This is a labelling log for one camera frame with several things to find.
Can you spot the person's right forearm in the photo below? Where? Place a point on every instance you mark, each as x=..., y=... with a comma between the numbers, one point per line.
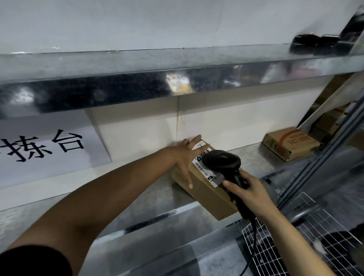
x=295, y=247

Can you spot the black barcode scanner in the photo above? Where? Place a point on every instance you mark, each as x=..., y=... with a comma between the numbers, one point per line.
x=221, y=160

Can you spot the big plain cardboard box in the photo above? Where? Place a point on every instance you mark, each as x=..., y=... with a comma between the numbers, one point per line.
x=210, y=199

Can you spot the person's black sleeve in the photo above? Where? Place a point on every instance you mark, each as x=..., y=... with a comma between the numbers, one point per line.
x=34, y=263

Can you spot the white paper sign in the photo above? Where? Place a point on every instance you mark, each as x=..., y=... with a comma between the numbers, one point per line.
x=42, y=176

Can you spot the parcel with red print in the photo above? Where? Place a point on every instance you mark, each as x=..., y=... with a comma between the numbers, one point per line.
x=284, y=153

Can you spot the black object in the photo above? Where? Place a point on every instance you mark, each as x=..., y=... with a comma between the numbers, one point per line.
x=312, y=44

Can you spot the person's left hand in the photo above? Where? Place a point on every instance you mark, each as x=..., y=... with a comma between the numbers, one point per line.
x=182, y=156

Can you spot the person's right hand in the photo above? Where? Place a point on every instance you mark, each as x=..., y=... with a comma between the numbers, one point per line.
x=256, y=202

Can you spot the stack of cardboard boxes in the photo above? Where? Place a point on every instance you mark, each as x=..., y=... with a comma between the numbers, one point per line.
x=330, y=122

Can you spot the metal shelving rack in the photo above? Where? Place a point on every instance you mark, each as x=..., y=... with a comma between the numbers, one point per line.
x=85, y=91

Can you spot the person's left forearm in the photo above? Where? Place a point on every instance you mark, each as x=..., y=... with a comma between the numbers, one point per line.
x=99, y=199

